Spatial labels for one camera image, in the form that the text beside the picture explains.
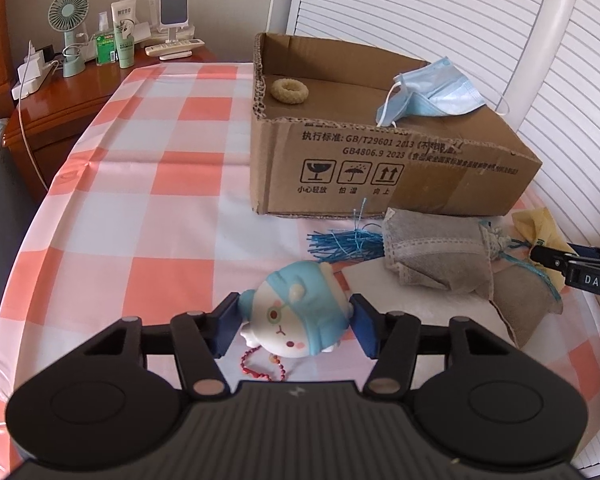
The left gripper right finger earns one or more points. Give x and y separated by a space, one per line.
391 341

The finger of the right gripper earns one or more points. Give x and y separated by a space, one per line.
564 261

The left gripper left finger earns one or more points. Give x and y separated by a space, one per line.
199 340

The yellow cloth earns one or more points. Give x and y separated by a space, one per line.
537 227

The grey fabric pouch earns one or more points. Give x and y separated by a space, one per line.
523 299

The white towel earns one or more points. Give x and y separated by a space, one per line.
382 289

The grey sachet with blue tassel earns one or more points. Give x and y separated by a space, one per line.
430 250

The blue white plush toy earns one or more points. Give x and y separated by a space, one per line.
298 311

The pink checkered tablecloth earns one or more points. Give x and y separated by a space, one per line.
151 216

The cardboard box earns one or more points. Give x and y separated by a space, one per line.
315 150

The blue face mask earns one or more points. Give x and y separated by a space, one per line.
436 90

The wooden nightstand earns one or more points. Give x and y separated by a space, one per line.
41 135

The white remote control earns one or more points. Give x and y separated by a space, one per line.
173 47

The green box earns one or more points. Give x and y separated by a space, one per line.
105 49

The green tube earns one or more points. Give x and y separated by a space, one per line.
124 43

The white router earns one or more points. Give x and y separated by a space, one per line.
152 31

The white power strip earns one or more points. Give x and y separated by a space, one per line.
31 74

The small mirror on stand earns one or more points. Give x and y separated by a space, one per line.
173 16

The green desk fan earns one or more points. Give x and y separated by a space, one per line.
66 16

